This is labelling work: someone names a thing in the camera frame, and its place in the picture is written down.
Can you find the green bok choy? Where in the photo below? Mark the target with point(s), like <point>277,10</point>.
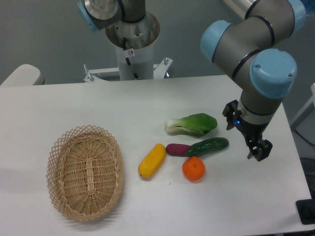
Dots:
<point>196,125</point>

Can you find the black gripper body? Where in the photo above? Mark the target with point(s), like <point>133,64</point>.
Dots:
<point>251,128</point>

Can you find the white furniture at right edge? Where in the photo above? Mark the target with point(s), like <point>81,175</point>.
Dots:
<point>302,114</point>

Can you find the purple sweet potato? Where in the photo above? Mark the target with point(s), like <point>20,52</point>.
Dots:
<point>177,149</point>

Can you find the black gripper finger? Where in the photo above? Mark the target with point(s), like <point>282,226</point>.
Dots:
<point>232,114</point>
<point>259,148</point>

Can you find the yellow corn cob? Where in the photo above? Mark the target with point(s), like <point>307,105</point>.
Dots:
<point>152,161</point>

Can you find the white pedestal base bracket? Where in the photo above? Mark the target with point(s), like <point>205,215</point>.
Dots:
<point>144,72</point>

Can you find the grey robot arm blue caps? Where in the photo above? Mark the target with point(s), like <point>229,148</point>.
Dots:
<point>245,52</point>

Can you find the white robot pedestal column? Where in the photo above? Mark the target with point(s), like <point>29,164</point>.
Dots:
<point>134,42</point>

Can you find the black device at table edge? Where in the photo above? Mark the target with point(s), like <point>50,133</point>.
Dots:
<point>306,211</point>

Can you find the white chair armrest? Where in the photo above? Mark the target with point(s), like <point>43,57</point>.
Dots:
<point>24,75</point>

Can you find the woven wicker basket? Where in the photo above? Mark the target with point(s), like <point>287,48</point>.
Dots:
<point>85,173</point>

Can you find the green cucumber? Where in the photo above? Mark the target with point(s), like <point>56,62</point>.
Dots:
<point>207,146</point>

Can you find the orange tangerine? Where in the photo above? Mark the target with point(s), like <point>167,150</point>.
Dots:
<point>193,168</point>

